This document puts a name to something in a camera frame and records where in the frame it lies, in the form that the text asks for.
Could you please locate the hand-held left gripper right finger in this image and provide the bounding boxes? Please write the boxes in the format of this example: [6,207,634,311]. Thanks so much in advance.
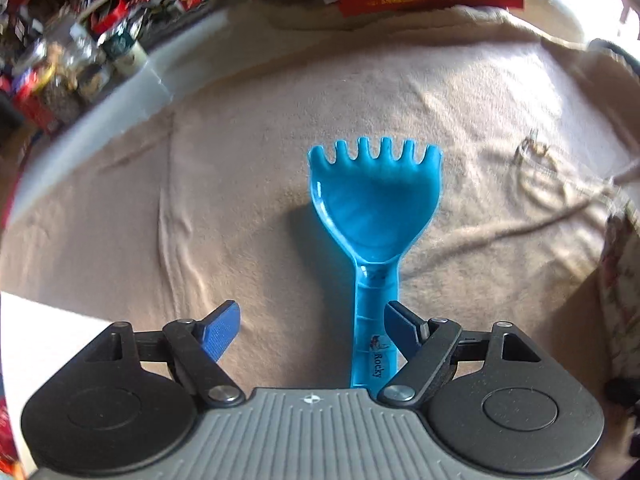
[377,300,543,406]

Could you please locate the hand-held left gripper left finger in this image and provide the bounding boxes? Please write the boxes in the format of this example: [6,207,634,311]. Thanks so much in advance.
[82,300,247,406]

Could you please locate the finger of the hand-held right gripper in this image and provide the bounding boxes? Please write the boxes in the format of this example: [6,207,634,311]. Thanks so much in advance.
[602,377,640,411]

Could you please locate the floral fabric drawstring pouch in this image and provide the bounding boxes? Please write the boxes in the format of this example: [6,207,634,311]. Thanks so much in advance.
[597,200,640,396]

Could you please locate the blue plastic toy rake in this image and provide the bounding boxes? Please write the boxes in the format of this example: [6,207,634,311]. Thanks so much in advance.
[307,136,445,391]

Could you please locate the white cardboard box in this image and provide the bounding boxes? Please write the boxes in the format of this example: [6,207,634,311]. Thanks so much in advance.
[0,292,116,466]

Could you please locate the beige blanket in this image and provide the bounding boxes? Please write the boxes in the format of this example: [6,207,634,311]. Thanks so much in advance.
[0,5,640,480]

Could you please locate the gold-lid jar of dried herbs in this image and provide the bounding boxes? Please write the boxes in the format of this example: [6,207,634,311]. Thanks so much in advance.
[37,72,83,123]

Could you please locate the glass-lid jar of tea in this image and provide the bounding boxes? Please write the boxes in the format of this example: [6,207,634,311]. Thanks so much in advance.
[75,50,113,103]

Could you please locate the white green-label can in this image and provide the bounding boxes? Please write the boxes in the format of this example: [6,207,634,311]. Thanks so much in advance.
[97,30,151,78]

